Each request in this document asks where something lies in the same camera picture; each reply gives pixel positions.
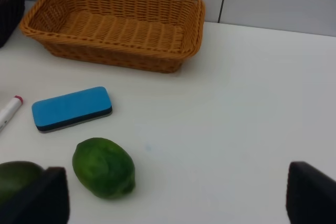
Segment green lime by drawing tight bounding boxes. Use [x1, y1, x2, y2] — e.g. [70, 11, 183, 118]
[72, 137, 135, 199]

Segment blue whiteboard eraser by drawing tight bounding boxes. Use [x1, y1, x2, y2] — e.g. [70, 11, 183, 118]
[31, 87, 113, 133]

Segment dark green avocado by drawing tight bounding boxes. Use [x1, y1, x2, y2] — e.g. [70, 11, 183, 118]
[1, 161, 44, 205]

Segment white marker with red cap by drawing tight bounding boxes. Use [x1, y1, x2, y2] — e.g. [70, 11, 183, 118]
[0, 95, 23, 131]

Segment orange wicker basket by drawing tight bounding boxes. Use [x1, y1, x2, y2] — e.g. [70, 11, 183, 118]
[19, 0, 205, 73]

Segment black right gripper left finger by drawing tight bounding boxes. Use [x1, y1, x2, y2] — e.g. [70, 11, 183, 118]
[1, 167, 70, 223]

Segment dark brown wicker basket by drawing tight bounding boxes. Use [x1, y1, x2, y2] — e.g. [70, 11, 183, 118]
[1, 0, 25, 47]

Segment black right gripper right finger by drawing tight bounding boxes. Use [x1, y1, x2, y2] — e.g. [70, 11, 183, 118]
[286, 162, 335, 224]

